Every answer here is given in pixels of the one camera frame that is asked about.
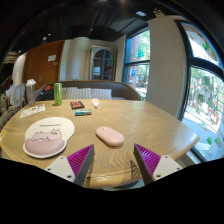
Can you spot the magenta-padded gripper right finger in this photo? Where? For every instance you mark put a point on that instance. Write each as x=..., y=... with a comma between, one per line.
x=163, y=165

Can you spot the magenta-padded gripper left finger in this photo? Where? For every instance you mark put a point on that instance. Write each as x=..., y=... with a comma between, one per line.
x=61, y=166

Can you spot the pink computer mouse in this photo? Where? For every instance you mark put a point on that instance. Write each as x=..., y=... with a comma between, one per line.
x=110, y=136

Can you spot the white cartoon mouse pad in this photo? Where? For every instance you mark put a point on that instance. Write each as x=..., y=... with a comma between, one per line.
x=46, y=131

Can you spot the small teal packet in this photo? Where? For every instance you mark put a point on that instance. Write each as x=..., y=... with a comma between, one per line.
x=83, y=112

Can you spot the white printed menu sheet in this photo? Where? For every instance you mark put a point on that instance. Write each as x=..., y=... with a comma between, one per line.
x=32, y=111

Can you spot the small black box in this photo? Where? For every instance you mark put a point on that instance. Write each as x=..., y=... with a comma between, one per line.
x=77, y=105

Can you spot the yellow square sticker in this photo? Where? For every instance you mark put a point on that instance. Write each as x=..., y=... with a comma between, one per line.
x=2, y=135

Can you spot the small white pink object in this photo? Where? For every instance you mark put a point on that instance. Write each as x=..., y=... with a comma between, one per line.
x=96, y=103

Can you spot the green drink can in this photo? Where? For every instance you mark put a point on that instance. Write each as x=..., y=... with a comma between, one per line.
x=58, y=94

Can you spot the black bag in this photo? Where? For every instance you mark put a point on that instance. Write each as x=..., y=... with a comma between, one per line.
x=46, y=94

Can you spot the striped cushion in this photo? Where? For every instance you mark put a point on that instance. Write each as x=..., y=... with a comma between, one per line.
x=101, y=93
x=76, y=93

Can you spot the large arched black-framed window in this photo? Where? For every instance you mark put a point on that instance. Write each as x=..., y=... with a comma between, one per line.
x=203, y=100

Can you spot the clear bottle with white lid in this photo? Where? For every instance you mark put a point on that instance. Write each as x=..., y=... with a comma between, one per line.
x=30, y=95

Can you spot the brown curved sofa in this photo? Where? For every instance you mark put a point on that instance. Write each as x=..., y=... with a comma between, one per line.
x=123, y=90

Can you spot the brown wooden door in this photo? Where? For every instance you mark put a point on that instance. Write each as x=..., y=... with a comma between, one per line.
x=38, y=70

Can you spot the tall black-framed window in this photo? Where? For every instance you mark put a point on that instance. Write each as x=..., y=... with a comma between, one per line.
x=136, y=66

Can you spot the white door sign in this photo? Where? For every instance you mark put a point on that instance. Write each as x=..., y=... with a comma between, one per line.
x=52, y=57

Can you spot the arched glass-door cabinet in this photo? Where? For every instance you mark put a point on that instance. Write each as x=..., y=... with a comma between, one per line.
x=102, y=63

